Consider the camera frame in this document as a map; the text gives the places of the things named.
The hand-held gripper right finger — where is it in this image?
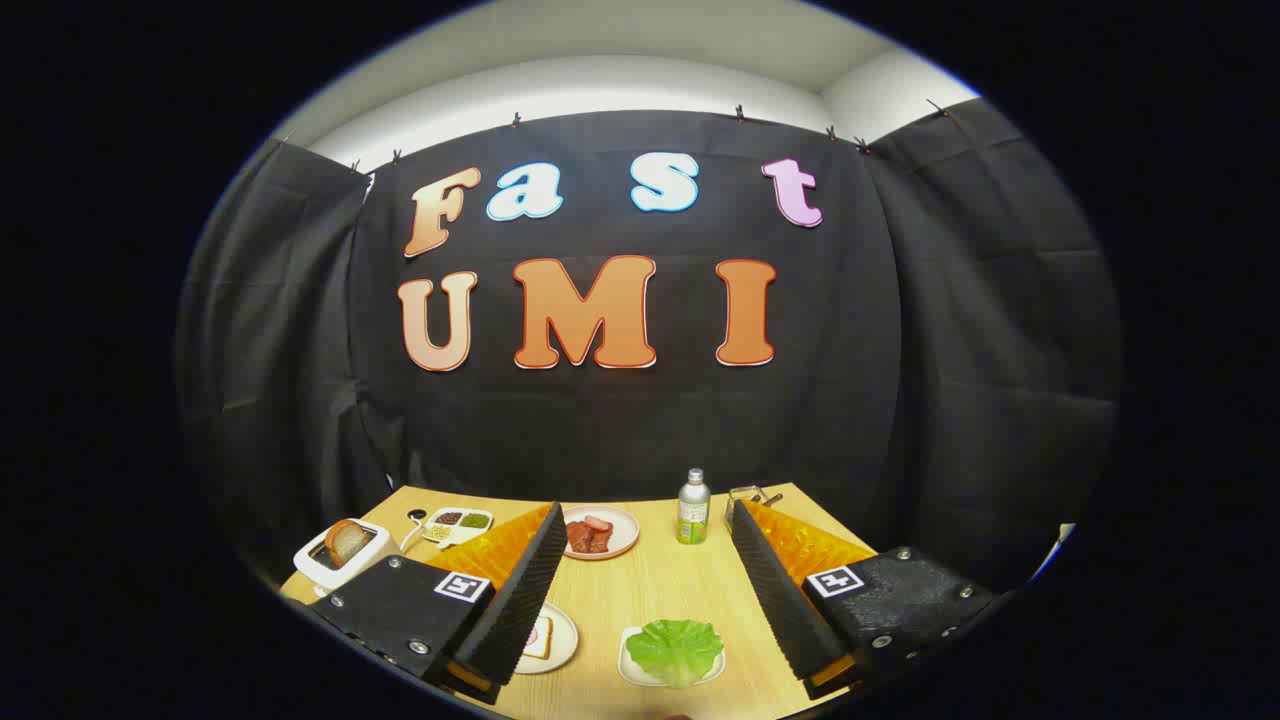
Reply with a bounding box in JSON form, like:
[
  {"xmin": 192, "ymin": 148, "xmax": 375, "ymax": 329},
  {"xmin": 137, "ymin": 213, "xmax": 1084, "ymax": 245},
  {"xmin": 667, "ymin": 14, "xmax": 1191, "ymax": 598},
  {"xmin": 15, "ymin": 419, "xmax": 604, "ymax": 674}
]
[{"xmin": 728, "ymin": 498, "xmax": 1001, "ymax": 701}]

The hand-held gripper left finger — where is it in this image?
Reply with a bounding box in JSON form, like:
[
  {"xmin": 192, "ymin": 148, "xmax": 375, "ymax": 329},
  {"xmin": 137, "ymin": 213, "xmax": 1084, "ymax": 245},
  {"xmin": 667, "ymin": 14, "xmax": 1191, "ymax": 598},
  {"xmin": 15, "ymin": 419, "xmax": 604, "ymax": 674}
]
[{"xmin": 308, "ymin": 502, "xmax": 569, "ymax": 706}]

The green lettuce leaf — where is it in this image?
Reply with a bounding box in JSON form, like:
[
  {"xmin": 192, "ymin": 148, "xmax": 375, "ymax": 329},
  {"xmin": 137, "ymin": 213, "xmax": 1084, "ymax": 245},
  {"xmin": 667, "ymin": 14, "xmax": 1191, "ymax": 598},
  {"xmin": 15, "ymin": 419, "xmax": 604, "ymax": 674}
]
[{"xmin": 626, "ymin": 619, "xmax": 725, "ymax": 689}]

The round white plate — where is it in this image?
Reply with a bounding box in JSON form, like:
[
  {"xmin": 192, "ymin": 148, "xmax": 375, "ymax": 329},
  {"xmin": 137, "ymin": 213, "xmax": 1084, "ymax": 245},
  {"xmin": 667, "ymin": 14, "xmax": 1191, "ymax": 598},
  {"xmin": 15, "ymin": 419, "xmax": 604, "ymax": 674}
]
[{"xmin": 515, "ymin": 602, "xmax": 580, "ymax": 675}]

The white divided dish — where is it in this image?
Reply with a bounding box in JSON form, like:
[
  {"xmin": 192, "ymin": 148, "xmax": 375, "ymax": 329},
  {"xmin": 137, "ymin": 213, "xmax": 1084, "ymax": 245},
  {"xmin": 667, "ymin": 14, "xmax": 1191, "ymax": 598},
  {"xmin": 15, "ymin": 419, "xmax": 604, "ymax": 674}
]
[{"xmin": 421, "ymin": 507, "xmax": 495, "ymax": 547}]

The pink plate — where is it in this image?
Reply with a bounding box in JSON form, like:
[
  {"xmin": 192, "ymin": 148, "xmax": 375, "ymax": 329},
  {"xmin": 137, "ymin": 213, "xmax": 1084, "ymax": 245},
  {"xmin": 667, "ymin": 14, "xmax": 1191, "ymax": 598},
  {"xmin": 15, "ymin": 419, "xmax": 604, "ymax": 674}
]
[{"xmin": 562, "ymin": 505, "xmax": 641, "ymax": 561}]

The silver bottle with green label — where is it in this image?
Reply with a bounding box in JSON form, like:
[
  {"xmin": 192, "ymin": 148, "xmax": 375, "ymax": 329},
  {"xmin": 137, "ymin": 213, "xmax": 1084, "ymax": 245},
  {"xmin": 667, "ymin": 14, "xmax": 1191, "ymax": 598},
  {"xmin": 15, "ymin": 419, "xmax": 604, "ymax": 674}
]
[{"xmin": 676, "ymin": 468, "xmax": 712, "ymax": 545}]

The square white plate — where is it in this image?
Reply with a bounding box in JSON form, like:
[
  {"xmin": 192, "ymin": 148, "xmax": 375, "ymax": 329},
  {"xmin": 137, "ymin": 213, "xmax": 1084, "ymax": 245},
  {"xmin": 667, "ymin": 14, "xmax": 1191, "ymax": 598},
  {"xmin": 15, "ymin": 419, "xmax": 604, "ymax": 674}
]
[{"xmin": 617, "ymin": 626, "xmax": 726, "ymax": 689}]

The white toaster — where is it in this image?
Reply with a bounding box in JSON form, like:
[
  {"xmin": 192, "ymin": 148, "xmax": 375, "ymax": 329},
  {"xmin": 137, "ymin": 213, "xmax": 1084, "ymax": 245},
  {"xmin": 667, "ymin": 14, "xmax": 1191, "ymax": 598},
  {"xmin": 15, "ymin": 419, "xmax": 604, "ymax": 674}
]
[{"xmin": 293, "ymin": 518, "xmax": 393, "ymax": 591}]

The metal wire basket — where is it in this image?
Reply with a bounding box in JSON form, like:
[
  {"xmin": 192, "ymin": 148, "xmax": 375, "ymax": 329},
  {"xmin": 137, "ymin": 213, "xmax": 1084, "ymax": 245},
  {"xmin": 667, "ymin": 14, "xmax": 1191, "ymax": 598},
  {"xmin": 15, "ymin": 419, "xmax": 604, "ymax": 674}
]
[{"xmin": 724, "ymin": 485, "xmax": 784, "ymax": 531}]

